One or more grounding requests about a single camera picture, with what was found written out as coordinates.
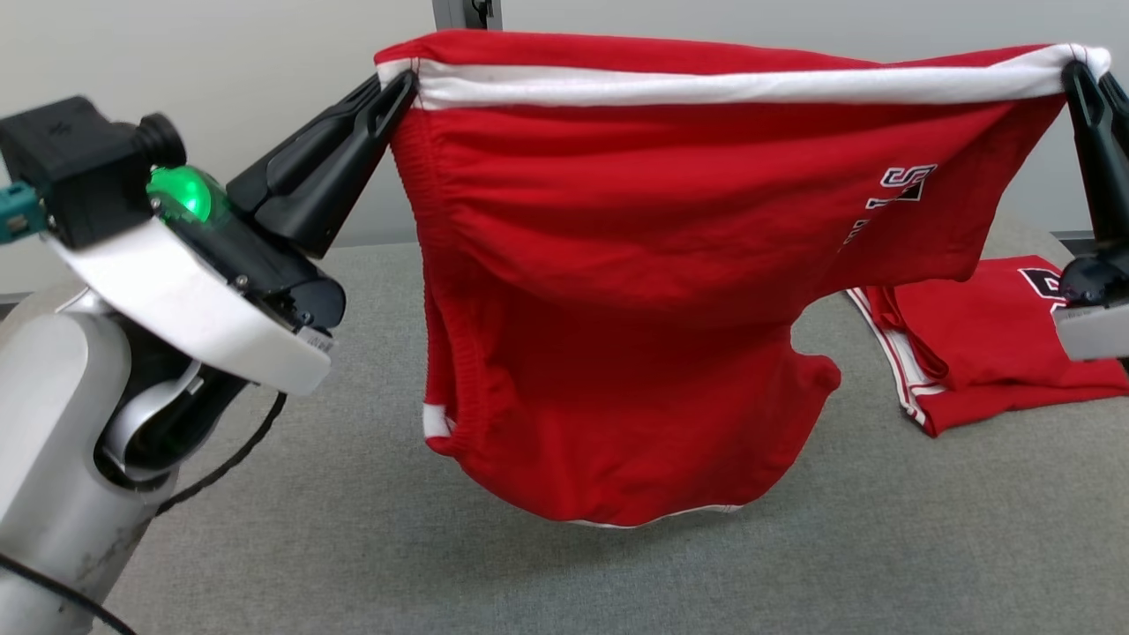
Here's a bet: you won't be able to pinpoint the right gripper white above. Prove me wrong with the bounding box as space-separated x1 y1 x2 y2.
1053 59 1129 362

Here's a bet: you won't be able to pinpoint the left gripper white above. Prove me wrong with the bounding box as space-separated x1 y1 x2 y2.
48 70 419 397

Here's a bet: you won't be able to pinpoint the red white basketball jersey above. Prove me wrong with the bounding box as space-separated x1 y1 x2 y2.
845 255 1129 438

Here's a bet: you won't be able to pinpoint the red white basketball shorts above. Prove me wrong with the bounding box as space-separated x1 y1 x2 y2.
375 29 1112 528

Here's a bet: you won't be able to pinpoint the grey metal partition post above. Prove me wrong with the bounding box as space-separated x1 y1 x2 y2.
431 0 504 31

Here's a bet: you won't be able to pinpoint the braided black left arm cable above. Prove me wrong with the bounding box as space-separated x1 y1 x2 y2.
154 392 288 518

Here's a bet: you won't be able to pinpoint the left camera teal connector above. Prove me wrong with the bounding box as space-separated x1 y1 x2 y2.
0 183 47 245

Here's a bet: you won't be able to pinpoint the smooth black left camera cable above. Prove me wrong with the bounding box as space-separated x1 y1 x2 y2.
0 551 138 635

